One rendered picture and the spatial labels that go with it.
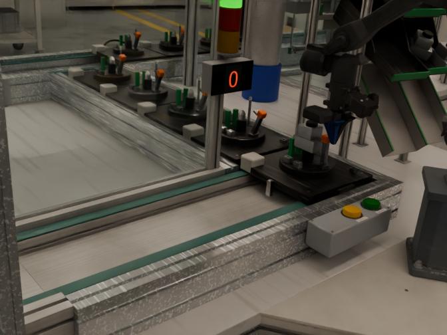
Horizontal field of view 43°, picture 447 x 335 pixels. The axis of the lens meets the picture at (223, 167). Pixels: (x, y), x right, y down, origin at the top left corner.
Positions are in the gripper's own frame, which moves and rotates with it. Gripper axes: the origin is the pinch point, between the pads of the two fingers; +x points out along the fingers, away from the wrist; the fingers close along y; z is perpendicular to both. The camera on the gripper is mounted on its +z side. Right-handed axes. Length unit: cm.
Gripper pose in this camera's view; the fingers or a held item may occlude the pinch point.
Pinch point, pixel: (334, 130)
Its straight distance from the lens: 136.2
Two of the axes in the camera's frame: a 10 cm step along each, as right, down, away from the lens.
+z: 6.4, 3.4, -6.9
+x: -0.6, 9.2, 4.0
